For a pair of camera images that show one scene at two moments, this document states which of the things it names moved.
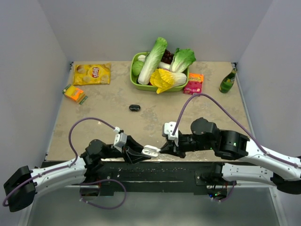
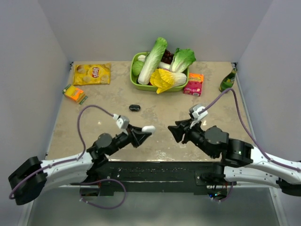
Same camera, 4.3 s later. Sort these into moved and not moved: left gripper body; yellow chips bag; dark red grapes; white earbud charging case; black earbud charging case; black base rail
Moved: white earbud charging case; left gripper body
Not moved: dark red grapes; black earbud charging case; yellow chips bag; black base rail
